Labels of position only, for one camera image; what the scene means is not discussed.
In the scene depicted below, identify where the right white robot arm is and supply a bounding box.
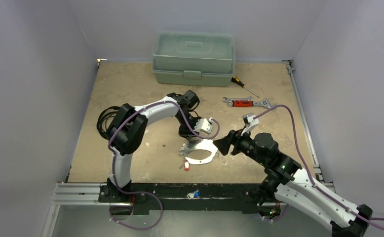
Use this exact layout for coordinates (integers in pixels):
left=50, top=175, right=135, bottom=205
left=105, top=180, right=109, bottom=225
left=213, top=130, right=373, bottom=237

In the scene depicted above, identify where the red handled adjustable wrench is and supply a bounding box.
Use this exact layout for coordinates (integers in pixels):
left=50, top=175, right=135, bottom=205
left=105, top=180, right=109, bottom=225
left=227, top=99, right=271, bottom=109

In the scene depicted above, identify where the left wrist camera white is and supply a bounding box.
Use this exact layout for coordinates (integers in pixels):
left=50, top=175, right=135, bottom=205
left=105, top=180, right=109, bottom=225
left=194, top=118, right=213, bottom=135

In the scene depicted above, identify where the silver metal key holder plate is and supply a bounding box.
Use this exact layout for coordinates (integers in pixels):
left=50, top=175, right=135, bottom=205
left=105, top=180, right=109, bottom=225
left=179, top=139, right=218, bottom=165

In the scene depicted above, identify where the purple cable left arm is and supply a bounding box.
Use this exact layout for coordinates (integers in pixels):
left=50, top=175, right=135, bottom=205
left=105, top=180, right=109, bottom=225
left=107, top=100, right=221, bottom=197

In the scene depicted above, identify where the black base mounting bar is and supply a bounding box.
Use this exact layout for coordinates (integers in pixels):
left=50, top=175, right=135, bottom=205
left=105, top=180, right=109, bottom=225
left=98, top=182, right=292, bottom=216

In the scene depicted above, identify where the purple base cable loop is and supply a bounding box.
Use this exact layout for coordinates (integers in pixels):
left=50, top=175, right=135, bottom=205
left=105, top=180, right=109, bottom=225
left=109, top=191, right=164, bottom=231

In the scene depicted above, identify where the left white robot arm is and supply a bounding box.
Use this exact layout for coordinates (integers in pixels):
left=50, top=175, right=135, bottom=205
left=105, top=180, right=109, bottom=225
left=107, top=90, right=201, bottom=202

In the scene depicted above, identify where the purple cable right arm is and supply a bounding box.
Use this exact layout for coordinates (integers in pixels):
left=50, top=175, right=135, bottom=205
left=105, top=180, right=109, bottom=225
left=254, top=104, right=384, bottom=234

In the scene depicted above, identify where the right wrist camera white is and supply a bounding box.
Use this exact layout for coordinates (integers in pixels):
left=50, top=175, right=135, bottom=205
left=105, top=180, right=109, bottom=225
left=241, top=113, right=259, bottom=136

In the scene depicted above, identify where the green plastic toolbox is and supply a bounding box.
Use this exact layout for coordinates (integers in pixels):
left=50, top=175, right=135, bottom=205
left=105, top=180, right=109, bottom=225
left=152, top=31, right=235, bottom=87

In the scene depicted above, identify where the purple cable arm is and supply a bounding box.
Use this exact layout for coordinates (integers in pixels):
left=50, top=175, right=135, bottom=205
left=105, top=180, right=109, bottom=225
left=107, top=100, right=221, bottom=197
left=254, top=104, right=384, bottom=234

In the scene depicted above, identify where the silver open-end wrench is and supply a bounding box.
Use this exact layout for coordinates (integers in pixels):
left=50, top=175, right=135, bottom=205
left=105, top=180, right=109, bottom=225
left=222, top=96, right=253, bottom=106

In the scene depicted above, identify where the coiled black cable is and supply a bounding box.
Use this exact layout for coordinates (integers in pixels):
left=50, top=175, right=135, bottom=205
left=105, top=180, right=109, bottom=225
left=96, top=106, right=122, bottom=138

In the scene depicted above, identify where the black yellow screwdriver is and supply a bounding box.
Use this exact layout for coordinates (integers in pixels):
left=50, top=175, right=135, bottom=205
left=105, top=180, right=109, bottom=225
left=231, top=76, right=259, bottom=98

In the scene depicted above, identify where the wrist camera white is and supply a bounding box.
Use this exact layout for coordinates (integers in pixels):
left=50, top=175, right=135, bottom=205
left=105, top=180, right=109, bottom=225
left=241, top=113, right=259, bottom=136
left=194, top=118, right=213, bottom=135

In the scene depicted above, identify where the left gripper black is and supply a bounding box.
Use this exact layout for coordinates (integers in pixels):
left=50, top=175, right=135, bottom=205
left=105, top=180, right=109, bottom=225
left=176, top=112, right=202, bottom=140

